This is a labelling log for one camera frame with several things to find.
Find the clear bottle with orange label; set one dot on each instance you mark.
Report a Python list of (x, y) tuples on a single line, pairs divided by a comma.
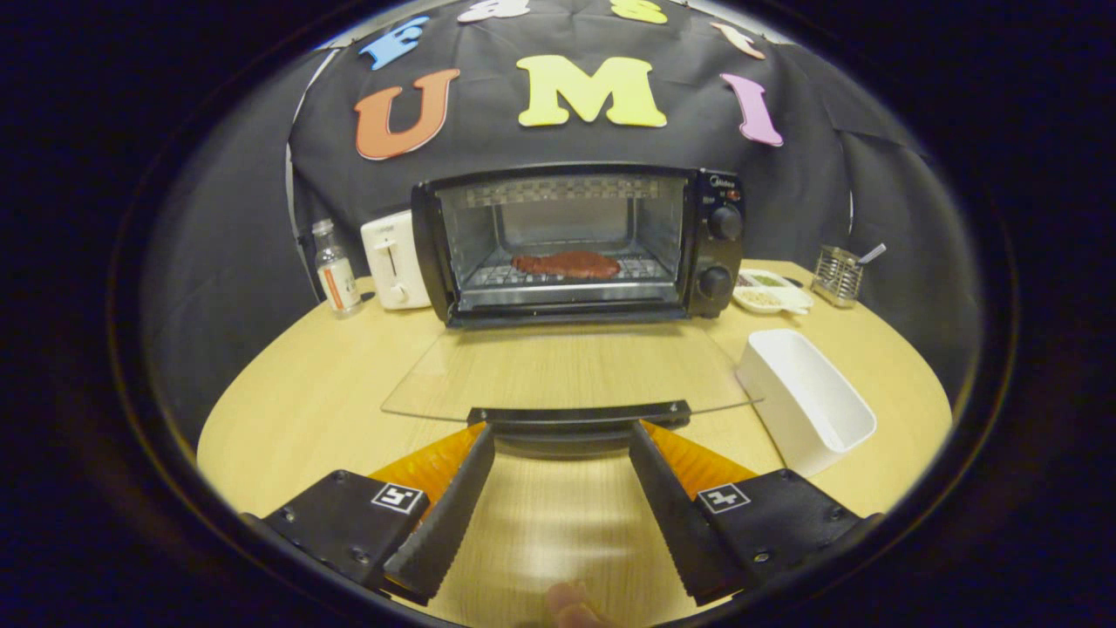
[(336, 279)]

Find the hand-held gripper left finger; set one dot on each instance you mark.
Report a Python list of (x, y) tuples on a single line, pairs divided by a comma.
[(449, 515)]

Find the brown meat steak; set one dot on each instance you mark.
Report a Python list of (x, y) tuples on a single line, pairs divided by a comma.
[(567, 264)]

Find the white sectioned plate with grains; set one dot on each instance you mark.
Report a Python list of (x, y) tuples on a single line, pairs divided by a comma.
[(772, 299)]

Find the black toaster oven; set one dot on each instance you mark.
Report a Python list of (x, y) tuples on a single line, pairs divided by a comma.
[(717, 253)]

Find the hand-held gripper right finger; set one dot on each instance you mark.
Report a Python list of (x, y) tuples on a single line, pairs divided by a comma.
[(671, 515)]

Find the white bread toaster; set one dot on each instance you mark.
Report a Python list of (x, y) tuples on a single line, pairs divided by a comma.
[(392, 262)]

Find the white rectangular tray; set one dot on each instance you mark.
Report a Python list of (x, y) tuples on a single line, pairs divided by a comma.
[(802, 401)]

